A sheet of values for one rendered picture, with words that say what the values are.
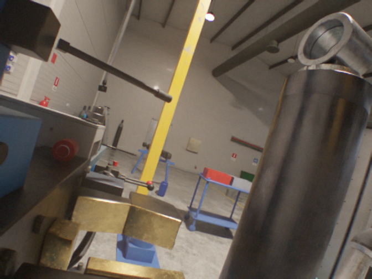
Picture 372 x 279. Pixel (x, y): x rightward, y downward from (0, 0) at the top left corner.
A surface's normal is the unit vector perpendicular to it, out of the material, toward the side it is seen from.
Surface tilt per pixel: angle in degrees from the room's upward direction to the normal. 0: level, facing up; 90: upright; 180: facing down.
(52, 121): 90
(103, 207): 90
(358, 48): 110
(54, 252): 90
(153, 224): 90
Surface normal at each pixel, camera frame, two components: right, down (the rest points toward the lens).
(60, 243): 0.23, 0.08
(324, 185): -0.04, 0.00
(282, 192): -0.66, -0.21
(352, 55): 0.13, 0.59
